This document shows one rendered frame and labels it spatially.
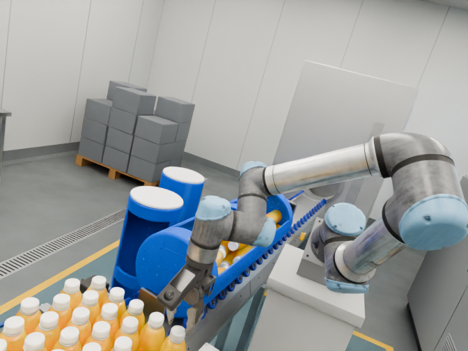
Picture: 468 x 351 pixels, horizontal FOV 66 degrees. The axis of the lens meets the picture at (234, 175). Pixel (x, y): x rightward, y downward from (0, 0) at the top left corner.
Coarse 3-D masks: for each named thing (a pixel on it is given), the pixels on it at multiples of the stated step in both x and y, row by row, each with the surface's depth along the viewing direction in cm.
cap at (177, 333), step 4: (172, 328) 92; (176, 328) 92; (180, 328) 93; (184, 328) 93; (172, 332) 90; (176, 332) 91; (180, 332) 91; (184, 332) 91; (172, 336) 90; (176, 336) 90; (180, 336) 90; (184, 336) 91; (176, 340) 90; (180, 340) 91
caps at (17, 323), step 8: (8, 320) 80; (16, 320) 81; (8, 328) 79; (16, 328) 79; (32, 336) 78; (40, 336) 79; (0, 344) 74; (24, 344) 77; (32, 344) 76; (40, 344) 77
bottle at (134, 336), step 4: (120, 328) 90; (136, 328) 91; (116, 332) 91; (120, 332) 90; (124, 332) 89; (128, 332) 89; (132, 332) 90; (136, 332) 91; (116, 336) 90; (128, 336) 89; (132, 336) 90; (136, 336) 90; (112, 340) 91; (132, 340) 89; (136, 340) 90; (112, 344) 90; (132, 344) 89; (136, 344) 90; (112, 348) 90; (132, 348) 89; (136, 348) 91
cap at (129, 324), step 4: (128, 316) 92; (124, 320) 90; (128, 320) 90; (132, 320) 91; (136, 320) 91; (124, 324) 89; (128, 324) 89; (132, 324) 89; (136, 324) 90; (124, 328) 89; (128, 328) 88; (132, 328) 89
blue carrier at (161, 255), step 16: (272, 208) 188; (288, 208) 180; (176, 224) 123; (192, 224) 145; (288, 224) 179; (160, 240) 113; (176, 240) 110; (144, 256) 117; (160, 256) 114; (176, 256) 111; (256, 256) 145; (144, 272) 118; (160, 272) 115; (176, 272) 112; (224, 272) 117; (240, 272) 133; (160, 288) 116
